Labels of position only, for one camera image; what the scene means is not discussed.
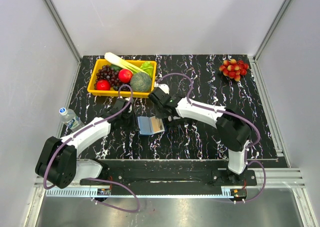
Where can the white daikon radish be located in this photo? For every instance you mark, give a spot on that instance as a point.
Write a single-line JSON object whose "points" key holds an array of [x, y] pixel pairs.
{"points": [[115, 60]]}

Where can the red apple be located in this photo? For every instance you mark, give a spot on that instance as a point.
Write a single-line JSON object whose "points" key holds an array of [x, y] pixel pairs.
{"points": [[125, 76], [102, 85]]}

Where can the purple grape bunch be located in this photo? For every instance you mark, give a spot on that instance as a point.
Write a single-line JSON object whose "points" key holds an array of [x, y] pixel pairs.
{"points": [[106, 73]]}

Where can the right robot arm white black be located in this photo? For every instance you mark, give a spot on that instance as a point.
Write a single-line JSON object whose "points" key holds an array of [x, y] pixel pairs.
{"points": [[232, 129]]}

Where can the green cantaloupe melon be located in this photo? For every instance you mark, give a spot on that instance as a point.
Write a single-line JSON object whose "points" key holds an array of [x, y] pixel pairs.
{"points": [[141, 82]]}

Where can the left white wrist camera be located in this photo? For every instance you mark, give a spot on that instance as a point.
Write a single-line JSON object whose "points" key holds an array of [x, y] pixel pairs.
{"points": [[129, 109]]}

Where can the red apple lower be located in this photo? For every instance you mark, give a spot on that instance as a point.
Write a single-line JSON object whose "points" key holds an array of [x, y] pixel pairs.
{"points": [[102, 85]]}

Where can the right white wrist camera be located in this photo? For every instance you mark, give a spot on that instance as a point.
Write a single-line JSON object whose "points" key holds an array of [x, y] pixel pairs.
{"points": [[164, 87]]}

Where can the clear water bottle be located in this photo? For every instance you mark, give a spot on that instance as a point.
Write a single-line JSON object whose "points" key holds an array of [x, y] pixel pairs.
{"points": [[69, 118]]}

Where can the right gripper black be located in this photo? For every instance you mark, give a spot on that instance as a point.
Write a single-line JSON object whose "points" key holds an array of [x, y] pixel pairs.
{"points": [[158, 114]]}

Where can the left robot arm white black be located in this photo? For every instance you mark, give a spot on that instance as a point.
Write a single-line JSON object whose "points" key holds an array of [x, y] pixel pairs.
{"points": [[58, 163]]}

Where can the black card tray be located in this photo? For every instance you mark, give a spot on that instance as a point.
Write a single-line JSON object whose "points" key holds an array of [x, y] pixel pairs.
{"points": [[173, 121]]}

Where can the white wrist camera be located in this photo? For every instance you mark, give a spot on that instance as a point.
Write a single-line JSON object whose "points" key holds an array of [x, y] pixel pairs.
{"points": [[164, 87], [129, 109]]}

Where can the green avocado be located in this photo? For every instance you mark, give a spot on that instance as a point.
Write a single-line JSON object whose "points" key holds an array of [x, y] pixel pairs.
{"points": [[115, 67]]}

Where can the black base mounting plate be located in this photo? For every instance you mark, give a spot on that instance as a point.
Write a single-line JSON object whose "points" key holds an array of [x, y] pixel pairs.
{"points": [[174, 177]]}

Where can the red lychee bunch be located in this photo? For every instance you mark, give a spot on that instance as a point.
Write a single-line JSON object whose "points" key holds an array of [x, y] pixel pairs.
{"points": [[234, 69]]}

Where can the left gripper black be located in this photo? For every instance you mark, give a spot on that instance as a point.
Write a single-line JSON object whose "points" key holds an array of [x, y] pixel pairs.
{"points": [[132, 114]]}

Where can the green lettuce leaf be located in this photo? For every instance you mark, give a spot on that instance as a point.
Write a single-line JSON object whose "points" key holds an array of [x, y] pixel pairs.
{"points": [[148, 67]]}

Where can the dark blue grape bunch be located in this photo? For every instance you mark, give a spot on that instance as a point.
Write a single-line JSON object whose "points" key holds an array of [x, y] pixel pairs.
{"points": [[122, 87]]}

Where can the red apple upper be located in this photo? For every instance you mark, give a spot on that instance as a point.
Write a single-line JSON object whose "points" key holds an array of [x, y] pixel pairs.
{"points": [[125, 76]]}

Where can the blue card holder wallet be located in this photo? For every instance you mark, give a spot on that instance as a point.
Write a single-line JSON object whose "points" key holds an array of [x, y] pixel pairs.
{"points": [[144, 124]]}

